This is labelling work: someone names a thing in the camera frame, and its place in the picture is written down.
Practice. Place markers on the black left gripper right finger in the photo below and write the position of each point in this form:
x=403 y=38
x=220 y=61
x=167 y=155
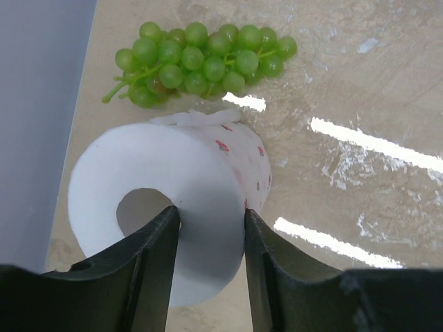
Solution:
x=291 y=291

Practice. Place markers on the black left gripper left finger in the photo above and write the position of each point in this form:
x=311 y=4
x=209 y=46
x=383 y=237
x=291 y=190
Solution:
x=125 y=287

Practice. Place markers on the floral paper roll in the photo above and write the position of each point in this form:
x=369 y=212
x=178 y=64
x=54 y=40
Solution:
x=212 y=168

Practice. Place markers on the green grape bunch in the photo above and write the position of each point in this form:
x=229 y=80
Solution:
x=162 y=65

